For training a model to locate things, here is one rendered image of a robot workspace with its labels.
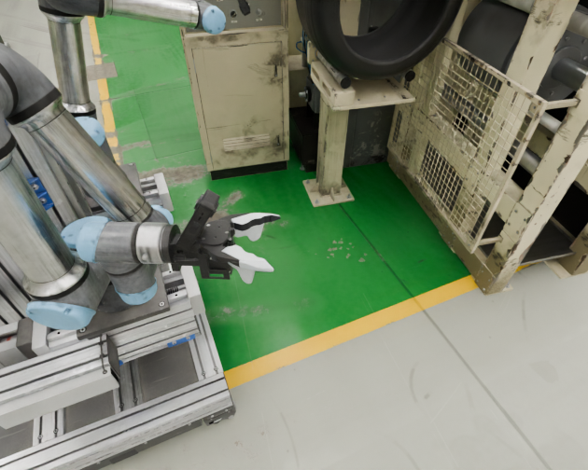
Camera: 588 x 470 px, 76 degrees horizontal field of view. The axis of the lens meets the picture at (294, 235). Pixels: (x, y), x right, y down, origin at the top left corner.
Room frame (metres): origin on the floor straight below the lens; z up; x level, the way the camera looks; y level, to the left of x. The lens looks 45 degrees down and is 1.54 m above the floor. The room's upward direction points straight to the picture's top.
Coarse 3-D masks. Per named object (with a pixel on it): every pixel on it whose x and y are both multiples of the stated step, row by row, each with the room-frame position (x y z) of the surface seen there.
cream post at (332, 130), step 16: (352, 0) 1.89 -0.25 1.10; (352, 16) 1.89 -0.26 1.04; (352, 32) 1.89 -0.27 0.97; (320, 96) 1.99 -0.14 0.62; (320, 112) 1.97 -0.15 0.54; (336, 112) 1.88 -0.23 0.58; (320, 128) 1.95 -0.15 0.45; (336, 128) 1.88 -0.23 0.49; (320, 144) 1.94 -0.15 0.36; (336, 144) 1.88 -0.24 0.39; (320, 160) 1.92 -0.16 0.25; (336, 160) 1.89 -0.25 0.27; (320, 176) 1.90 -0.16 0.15; (336, 176) 1.89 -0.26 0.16; (320, 192) 1.88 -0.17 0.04; (336, 192) 1.89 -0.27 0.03
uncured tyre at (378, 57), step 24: (312, 0) 1.46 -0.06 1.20; (336, 0) 1.44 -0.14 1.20; (408, 0) 1.82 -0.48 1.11; (432, 0) 1.77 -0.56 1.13; (456, 0) 1.55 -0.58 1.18; (312, 24) 1.47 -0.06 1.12; (336, 24) 1.44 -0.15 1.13; (384, 24) 1.82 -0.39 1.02; (408, 24) 1.80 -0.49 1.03; (432, 24) 1.68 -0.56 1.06; (336, 48) 1.44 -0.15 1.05; (360, 48) 1.76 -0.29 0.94; (384, 48) 1.76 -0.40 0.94; (408, 48) 1.68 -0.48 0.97; (432, 48) 1.54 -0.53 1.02; (360, 72) 1.47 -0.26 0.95; (384, 72) 1.49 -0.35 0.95
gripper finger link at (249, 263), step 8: (232, 248) 0.43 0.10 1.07; (240, 248) 0.43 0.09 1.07; (240, 256) 0.41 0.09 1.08; (248, 256) 0.41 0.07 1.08; (256, 256) 0.41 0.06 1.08; (232, 264) 0.42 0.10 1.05; (240, 264) 0.40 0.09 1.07; (248, 264) 0.40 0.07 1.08; (256, 264) 0.40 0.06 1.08; (264, 264) 0.40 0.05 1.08; (240, 272) 0.41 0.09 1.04; (248, 272) 0.40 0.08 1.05; (248, 280) 0.40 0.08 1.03
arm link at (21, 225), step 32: (0, 64) 0.55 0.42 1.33; (0, 96) 0.52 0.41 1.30; (0, 128) 0.49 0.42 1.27; (0, 160) 0.46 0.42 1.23; (0, 192) 0.45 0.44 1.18; (32, 192) 0.49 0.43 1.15; (0, 224) 0.44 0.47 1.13; (32, 224) 0.46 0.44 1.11; (32, 256) 0.44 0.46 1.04; (64, 256) 0.48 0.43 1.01; (32, 288) 0.43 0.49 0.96; (64, 288) 0.44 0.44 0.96; (96, 288) 0.48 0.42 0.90; (64, 320) 0.41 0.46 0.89
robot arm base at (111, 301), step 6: (108, 288) 0.56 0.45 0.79; (114, 288) 0.56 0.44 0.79; (108, 294) 0.56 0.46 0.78; (114, 294) 0.56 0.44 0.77; (102, 300) 0.55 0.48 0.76; (108, 300) 0.55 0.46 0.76; (114, 300) 0.55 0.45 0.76; (120, 300) 0.55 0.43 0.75; (102, 306) 0.54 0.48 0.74; (108, 306) 0.54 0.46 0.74; (114, 306) 0.54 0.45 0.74; (120, 306) 0.55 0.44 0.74; (126, 306) 0.55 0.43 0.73
